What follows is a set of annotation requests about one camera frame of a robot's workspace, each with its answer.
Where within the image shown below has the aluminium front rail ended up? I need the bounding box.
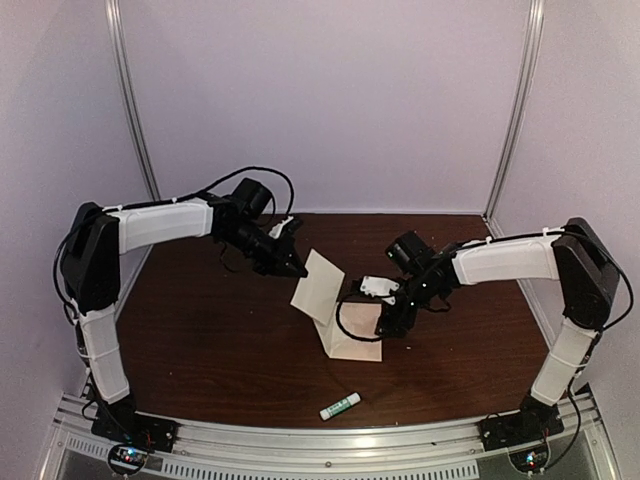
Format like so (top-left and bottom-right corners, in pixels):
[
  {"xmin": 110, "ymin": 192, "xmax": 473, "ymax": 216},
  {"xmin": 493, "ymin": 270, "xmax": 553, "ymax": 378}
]
[{"xmin": 35, "ymin": 393, "xmax": 621, "ymax": 479}]

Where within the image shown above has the left aluminium frame post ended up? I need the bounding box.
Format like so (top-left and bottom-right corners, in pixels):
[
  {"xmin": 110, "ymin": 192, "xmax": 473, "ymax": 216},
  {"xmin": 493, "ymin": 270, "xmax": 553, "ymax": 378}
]
[{"xmin": 104, "ymin": 0, "xmax": 161, "ymax": 202}]

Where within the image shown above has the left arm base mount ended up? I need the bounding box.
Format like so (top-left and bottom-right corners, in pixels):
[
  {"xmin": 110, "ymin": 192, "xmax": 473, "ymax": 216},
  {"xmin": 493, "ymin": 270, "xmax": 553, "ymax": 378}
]
[{"xmin": 91, "ymin": 394, "xmax": 179, "ymax": 453}]

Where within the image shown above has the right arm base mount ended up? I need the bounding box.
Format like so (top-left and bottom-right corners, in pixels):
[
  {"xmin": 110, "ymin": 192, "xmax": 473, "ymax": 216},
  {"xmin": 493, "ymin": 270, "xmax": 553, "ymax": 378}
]
[{"xmin": 478, "ymin": 396, "xmax": 564, "ymax": 451}]

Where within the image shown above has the left black cable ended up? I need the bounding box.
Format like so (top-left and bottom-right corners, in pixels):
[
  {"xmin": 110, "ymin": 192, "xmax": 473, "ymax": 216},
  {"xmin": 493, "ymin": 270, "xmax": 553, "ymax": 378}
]
[{"xmin": 54, "ymin": 167, "xmax": 295, "ymax": 321}]

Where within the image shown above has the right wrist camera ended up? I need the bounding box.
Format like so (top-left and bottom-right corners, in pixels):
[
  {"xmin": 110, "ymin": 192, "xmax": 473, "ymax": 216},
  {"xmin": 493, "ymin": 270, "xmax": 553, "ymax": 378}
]
[{"xmin": 358, "ymin": 276, "xmax": 400, "ymax": 298}]

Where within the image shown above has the green white glue stick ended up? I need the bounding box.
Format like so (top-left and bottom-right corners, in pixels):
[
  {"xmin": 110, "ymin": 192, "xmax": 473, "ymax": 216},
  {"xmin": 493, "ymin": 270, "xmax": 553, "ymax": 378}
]
[{"xmin": 319, "ymin": 392, "xmax": 361, "ymax": 421}]

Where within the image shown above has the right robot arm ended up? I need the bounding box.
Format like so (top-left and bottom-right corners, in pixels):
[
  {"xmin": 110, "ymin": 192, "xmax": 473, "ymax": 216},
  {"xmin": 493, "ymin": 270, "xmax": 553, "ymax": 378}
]
[{"xmin": 374, "ymin": 217, "xmax": 623, "ymax": 442}]

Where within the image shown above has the cream letter paper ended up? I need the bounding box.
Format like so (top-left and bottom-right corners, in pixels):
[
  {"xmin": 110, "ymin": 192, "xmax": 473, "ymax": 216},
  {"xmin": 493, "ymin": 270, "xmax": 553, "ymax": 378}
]
[{"xmin": 290, "ymin": 249, "xmax": 345, "ymax": 326}]

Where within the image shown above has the right aluminium frame post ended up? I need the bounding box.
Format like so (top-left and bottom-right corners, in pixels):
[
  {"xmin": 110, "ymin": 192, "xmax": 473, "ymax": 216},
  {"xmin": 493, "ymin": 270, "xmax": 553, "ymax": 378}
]
[{"xmin": 483, "ymin": 0, "xmax": 546, "ymax": 224}]

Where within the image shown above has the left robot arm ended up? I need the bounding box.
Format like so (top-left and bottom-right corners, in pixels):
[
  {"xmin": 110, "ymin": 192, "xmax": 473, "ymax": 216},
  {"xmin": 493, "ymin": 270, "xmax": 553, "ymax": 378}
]
[{"xmin": 54, "ymin": 178, "xmax": 307, "ymax": 444}]

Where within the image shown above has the beige envelope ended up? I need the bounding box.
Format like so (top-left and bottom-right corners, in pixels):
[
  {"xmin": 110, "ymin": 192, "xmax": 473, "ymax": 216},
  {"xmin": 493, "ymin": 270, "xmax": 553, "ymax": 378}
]
[{"xmin": 313, "ymin": 302, "xmax": 382, "ymax": 363}]

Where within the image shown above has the aluminium frame post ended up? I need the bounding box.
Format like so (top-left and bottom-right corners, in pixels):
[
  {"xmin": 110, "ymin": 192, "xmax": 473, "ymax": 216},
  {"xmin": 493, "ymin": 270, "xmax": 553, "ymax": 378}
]
[
  {"xmin": 104, "ymin": 0, "xmax": 161, "ymax": 202},
  {"xmin": 483, "ymin": 0, "xmax": 546, "ymax": 224}
]

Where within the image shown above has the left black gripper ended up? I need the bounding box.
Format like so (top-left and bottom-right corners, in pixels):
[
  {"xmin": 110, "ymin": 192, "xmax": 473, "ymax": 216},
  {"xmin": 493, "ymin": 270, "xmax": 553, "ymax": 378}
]
[{"xmin": 221, "ymin": 222, "xmax": 308, "ymax": 280}]

